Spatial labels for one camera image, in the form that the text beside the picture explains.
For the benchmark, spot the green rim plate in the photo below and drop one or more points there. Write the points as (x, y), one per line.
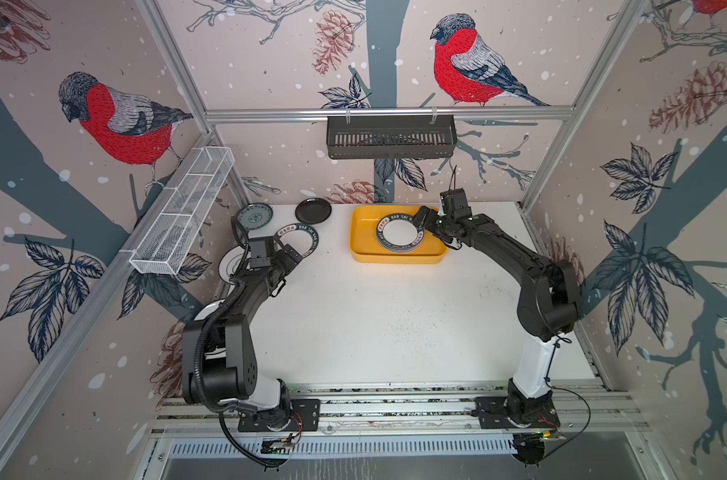
(397, 234)
(303, 238)

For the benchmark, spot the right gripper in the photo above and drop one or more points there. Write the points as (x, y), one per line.
(429, 223)

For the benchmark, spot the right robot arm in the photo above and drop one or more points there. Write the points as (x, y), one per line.
(550, 301)

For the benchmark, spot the black hanging basket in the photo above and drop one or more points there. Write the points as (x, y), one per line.
(391, 137)

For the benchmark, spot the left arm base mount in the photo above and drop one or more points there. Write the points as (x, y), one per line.
(301, 415)

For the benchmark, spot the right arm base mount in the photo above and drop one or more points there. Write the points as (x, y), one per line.
(498, 412)

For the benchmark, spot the small black plate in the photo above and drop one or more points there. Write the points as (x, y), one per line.
(312, 211)

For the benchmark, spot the green rim plate back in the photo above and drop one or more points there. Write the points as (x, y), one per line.
(303, 238)

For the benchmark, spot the green rim plate front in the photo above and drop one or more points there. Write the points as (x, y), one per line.
(397, 234)

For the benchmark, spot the white plate green motif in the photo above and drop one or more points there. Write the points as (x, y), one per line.
(228, 265)

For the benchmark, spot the horizontal aluminium rail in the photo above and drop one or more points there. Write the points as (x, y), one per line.
(561, 113)

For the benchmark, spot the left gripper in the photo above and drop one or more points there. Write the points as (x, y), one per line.
(287, 261)

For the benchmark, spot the yellow plastic bin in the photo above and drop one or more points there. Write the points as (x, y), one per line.
(364, 247)

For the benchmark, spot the small teal patterned plate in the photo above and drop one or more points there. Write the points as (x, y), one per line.
(254, 216)

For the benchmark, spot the white plate near base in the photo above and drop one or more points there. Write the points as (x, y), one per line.
(210, 353)

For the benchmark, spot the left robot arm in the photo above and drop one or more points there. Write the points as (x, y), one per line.
(219, 364)

